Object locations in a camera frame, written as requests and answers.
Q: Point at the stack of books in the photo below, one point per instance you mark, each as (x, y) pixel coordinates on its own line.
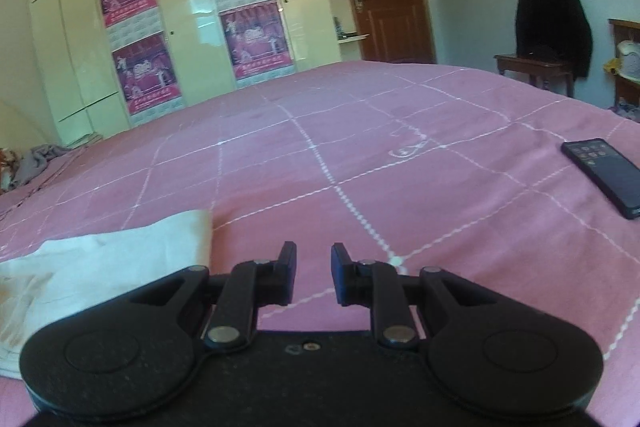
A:
(85, 140)

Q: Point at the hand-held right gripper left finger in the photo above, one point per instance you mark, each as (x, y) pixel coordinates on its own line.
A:
(286, 272)

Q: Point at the dark items on shelf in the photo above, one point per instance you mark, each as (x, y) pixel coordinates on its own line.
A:
(344, 29)

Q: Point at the dark wooden chair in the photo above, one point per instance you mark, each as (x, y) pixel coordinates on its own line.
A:
(540, 67)

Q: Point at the wooden side shelf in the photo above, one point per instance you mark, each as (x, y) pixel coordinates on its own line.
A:
(627, 92)

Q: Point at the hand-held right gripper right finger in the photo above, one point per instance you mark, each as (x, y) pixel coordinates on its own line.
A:
(341, 274)

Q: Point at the cream wooden headboard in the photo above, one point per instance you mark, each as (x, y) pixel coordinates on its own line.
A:
(22, 127)

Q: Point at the white rounded appliance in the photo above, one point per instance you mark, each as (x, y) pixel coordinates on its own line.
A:
(631, 59)

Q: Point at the white pants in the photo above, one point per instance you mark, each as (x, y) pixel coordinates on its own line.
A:
(110, 267)

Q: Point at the black jacket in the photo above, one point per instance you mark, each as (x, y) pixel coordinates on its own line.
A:
(552, 17)

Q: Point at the bed with pink checked sheet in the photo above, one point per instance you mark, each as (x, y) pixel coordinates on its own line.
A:
(400, 217)

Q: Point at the grey crumpled cloth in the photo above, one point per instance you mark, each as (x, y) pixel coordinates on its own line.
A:
(37, 162)

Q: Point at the black smartphone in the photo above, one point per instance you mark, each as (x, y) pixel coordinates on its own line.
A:
(602, 174)

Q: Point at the cream glossy wardrobe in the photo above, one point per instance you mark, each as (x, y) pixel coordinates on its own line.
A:
(200, 47)

